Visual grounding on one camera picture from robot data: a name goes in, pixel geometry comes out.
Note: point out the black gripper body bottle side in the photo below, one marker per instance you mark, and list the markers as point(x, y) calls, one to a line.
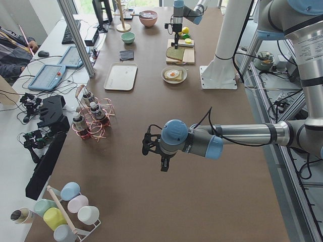
point(165, 157)

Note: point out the black gripper body lemon side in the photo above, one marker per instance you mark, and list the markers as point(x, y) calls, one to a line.
point(176, 28)

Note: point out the bottle side gripper black finger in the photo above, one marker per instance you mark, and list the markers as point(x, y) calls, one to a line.
point(164, 167)

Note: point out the fried egg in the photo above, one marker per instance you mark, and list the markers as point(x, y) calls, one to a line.
point(171, 74)

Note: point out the bread slice with egg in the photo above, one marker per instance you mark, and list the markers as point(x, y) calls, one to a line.
point(178, 79)

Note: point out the robot arm near lemons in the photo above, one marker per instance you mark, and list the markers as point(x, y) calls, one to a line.
point(181, 11)

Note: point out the robot arm near bottles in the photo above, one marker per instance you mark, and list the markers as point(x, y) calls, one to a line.
point(300, 22)

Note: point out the cream serving tray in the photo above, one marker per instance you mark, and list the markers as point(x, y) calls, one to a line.
point(121, 77)

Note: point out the yellow lemon upper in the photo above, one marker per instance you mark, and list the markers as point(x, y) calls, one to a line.
point(185, 30)

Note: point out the steel muddler black tip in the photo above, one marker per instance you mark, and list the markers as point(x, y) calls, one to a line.
point(182, 45)

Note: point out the green lime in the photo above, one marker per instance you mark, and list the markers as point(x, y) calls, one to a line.
point(188, 41)

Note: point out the wooden cutting board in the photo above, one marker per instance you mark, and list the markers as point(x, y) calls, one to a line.
point(189, 54)

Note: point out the pink bowl with ice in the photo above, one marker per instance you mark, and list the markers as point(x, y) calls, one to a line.
point(148, 18)

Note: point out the mint green bowl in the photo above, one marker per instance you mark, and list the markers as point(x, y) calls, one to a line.
point(128, 37)

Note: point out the grey folded cloth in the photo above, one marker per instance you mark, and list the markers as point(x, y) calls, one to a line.
point(126, 55)

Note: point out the wooden mug tree stand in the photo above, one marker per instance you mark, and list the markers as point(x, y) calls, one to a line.
point(123, 27)

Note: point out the drink bottle top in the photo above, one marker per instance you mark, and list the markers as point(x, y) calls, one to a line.
point(88, 98)

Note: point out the blue teach pendant far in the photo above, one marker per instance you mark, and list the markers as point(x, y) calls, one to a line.
point(71, 58)

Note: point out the blue teach pendant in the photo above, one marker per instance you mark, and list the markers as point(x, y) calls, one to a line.
point(71, 58)
point(47, 78)

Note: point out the black keyboard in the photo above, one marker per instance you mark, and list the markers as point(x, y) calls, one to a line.
point(67, 37)

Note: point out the white cup rack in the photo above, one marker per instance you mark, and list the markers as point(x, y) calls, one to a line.
point(68, 213)

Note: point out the black computer mouse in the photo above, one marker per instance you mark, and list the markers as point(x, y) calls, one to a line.
point(43, 53)

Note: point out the blue teach pendant near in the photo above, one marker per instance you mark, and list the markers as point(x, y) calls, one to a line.
point(47, 78)

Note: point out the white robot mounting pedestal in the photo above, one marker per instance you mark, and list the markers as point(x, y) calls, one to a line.
point(220, 73)

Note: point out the copper wire bottle rack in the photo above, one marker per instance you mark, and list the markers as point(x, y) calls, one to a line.
point(92, 115)

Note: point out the aluminium frame post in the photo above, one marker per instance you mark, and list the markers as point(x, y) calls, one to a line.
point(68, 16)

